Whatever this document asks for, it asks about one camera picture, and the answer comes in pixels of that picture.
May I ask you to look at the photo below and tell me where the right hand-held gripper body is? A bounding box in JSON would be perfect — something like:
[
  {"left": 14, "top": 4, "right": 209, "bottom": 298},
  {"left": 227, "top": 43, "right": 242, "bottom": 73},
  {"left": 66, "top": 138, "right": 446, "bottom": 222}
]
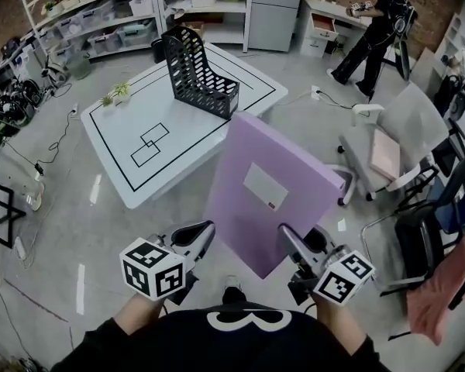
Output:
[{"left": 287, "top": 242, "right": 376, "bottom": 308}]

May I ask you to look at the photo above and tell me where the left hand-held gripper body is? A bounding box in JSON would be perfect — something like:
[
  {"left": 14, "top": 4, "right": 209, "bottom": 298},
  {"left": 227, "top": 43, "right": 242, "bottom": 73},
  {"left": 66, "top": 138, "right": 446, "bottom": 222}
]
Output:
[{"left": 119, "top": 232, "right": 199, "bottom": 306}]

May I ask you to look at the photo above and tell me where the purple file box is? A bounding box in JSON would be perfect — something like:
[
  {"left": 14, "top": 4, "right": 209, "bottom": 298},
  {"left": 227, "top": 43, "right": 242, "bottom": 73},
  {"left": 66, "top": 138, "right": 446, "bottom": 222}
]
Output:
[{"left": 203, "top": 111, "right": 346, "bottom": 279}]

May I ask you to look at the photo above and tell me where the black mesh file holder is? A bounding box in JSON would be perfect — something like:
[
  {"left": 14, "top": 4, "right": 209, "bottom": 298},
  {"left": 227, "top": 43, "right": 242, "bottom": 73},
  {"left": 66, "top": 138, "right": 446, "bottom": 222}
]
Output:
[{"left": 161, "top": 25, "right": 241, "bottom": 120}]

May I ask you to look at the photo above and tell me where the person's left forearm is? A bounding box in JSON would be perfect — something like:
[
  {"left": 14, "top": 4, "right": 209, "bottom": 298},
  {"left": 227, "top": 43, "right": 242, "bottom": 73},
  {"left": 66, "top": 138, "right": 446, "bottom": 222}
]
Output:
[{"left": 114, "top": 294, "right": 167, "bottom": 335}]

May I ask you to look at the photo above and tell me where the person's right forearm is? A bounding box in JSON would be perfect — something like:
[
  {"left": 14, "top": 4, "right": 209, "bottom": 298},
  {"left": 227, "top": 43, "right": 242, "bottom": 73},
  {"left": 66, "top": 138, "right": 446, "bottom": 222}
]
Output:
[{"left": 313, "top": 298, "right": 367, "bottom": 358}]

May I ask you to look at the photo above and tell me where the pink flat box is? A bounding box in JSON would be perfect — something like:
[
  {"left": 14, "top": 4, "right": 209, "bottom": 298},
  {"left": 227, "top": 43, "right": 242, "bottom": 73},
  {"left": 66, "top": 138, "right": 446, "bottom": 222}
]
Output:
[{"left": 368, "top": 129, "right": 402, "bottom": 181}]

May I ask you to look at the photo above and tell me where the black and blue chair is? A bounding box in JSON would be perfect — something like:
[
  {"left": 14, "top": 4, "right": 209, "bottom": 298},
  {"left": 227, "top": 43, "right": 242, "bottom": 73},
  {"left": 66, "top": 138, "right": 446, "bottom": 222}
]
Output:
[{"left": 362, "top": 155, "right": 465, "bottom": 298}]

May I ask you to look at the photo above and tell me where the person's black printed shirt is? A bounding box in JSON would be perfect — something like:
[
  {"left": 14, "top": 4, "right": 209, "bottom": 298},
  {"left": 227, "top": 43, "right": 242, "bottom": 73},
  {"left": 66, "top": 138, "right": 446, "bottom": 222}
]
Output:
[{"left": 52, "top": 287, "right": 392, "bottom": 372}]

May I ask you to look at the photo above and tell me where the small variegated potted plant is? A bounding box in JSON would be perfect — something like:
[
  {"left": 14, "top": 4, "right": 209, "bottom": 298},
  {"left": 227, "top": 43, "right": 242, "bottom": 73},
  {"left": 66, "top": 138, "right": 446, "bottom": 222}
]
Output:
[{"left": 112, "top": 81, "right": 133, "bottom": 103}]

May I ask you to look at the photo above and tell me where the black waste bin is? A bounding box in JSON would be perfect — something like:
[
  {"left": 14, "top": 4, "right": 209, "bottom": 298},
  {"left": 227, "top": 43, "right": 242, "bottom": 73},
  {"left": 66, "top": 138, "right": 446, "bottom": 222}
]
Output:
[{"left": 151, "top": 39, "right": 167, "bottom": 64}]

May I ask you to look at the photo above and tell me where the grey-green bucket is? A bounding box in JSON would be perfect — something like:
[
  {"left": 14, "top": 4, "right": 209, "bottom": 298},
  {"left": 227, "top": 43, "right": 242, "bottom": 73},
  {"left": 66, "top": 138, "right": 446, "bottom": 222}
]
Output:
[{"left": 67, "top": 54, "right": 92, "bottom": 81}]

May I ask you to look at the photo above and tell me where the teal lid storage bin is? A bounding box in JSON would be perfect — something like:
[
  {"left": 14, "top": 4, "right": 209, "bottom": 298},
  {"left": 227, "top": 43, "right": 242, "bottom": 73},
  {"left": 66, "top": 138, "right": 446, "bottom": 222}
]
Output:
[{"left": 118, "top": 19, "right": 158, "bottom": 48}]

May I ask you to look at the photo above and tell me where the clear storage bin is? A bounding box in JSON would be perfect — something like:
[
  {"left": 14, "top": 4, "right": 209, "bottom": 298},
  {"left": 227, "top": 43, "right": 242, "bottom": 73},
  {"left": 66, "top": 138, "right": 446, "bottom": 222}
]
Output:
[{"left": 87, "top": 29, "right": 123, "bottom": 53}]

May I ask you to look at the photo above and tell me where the pile of black equipment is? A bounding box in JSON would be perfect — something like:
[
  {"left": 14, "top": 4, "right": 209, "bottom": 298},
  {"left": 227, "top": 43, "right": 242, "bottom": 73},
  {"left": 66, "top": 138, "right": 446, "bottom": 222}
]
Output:
[{"left": 0, "top": 77, "right": 43, "bottom": 139}]

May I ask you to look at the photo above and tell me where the white drawer desk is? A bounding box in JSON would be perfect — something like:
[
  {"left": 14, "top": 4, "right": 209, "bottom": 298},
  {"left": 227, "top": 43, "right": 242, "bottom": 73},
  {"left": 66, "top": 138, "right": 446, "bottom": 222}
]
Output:
[{"left": 294, "top": 0, "right": 373, "bottom": 58}]

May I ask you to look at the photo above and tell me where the grey two-door cabinet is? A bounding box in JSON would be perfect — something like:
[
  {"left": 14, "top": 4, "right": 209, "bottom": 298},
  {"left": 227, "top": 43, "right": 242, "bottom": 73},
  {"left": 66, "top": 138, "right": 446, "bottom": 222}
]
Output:
[{"left": 247, "top": 0, "right": 306, "bottom": 53}]

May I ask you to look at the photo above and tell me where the white shelf with baskets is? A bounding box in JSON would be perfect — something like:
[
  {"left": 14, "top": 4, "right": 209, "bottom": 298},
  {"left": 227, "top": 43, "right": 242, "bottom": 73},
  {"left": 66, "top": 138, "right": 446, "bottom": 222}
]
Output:
[{"left": 154, "top": 0, "right": 255, "bottom": 52}]

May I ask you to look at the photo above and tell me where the black frame side table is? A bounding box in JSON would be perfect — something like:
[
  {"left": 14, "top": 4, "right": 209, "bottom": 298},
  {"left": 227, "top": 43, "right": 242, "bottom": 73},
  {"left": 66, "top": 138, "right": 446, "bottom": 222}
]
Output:
[{"left": 0, "top": 174, "right": 27, "bottom": 250}]

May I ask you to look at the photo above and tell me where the grey office chair white frame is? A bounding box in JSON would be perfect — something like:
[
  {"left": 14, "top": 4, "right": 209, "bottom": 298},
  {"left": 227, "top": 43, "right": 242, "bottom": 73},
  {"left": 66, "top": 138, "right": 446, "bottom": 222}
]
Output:
[{"left": 327, "top": 81, "right": 450, "bottom": 207}]

